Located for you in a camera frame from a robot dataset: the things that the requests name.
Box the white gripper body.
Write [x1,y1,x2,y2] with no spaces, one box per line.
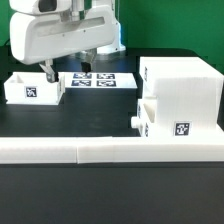
[10,5,116,65]

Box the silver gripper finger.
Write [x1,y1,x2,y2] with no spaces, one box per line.
[81,49,97,73]
[40,59,56,83]

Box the white drawer box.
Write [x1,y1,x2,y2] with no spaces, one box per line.
[4,72,65,105]
[131,97,156,137]

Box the white front drawer box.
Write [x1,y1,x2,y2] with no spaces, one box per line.
[131,97,156,137]

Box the white drawer cabinet frame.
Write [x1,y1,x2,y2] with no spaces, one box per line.
[139,57,224,138]

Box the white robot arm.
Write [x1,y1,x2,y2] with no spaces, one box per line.
[9,0,122,83]

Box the white fiducial marker sheet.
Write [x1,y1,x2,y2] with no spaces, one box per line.
[60,72,137,89]

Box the white L-shaped fence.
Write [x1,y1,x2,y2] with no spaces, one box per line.
[0,136,224,164]

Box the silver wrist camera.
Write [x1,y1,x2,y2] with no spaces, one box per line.
[9,0,72,15]

